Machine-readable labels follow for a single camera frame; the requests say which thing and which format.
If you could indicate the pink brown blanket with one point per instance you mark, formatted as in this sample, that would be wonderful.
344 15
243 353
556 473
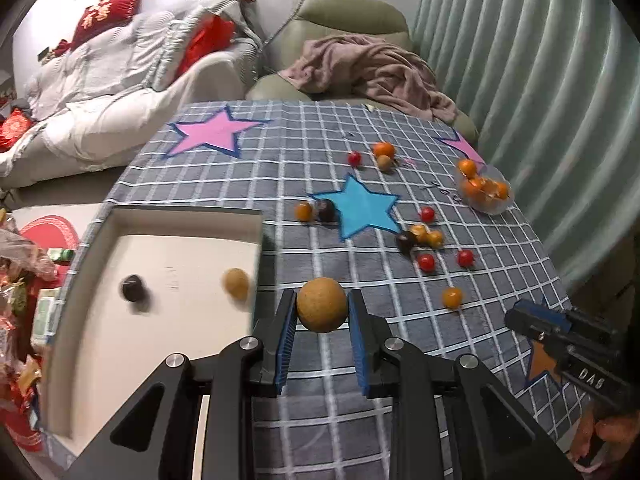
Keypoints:
370 65

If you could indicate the white covered sofa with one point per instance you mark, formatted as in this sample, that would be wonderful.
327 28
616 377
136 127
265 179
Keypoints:
100 95

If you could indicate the orange cherry tomato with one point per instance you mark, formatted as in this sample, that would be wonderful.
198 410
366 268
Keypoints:
452 298
384 149
418 232
435 239
303 211

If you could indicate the beige rectangular tray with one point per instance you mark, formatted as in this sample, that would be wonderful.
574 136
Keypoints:
175 260

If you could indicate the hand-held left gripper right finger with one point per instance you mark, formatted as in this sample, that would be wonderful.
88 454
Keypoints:
361 347

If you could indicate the pile of snack packets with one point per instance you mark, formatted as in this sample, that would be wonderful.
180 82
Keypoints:
20 335

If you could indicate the red gold print cushion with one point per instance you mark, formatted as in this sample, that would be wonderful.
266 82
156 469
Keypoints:
107 7

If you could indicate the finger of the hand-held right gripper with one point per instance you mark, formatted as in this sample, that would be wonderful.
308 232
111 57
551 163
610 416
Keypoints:
542 316

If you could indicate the brown longan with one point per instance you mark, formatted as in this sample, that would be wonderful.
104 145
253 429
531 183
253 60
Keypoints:
384 163
321 305
236 284

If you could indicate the clear plastic bowl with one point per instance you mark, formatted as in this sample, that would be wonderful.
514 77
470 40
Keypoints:
495 206

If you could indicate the red cherry tomato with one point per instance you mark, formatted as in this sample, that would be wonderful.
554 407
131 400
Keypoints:
465 258
354 158
427 214
426 262

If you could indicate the grey checked star tablecloth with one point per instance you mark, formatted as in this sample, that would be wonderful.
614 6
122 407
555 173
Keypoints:
300 160

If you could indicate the pale green curtain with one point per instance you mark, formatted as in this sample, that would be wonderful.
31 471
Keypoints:
525 60

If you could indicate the plain red cushion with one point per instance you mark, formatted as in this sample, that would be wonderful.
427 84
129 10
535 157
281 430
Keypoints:
207 42

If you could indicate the green can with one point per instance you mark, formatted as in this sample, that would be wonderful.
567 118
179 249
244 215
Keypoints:
62 255

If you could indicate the pile of orange tomatoes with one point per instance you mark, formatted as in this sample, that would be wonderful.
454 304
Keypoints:
472 187

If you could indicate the green white wipes packet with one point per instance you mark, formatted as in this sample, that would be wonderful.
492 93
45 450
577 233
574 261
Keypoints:
46 315

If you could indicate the person's right hand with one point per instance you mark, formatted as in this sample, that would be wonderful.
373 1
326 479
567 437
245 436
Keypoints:
615 432

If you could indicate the grey striped pillow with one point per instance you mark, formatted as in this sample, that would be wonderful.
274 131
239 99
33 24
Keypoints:
175 30

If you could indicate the red round rug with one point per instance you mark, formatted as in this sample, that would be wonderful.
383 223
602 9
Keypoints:
50 232

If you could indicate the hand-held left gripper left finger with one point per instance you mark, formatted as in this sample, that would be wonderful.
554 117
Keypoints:
283 345

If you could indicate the green armchair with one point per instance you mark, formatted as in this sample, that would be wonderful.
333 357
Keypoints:
350 15

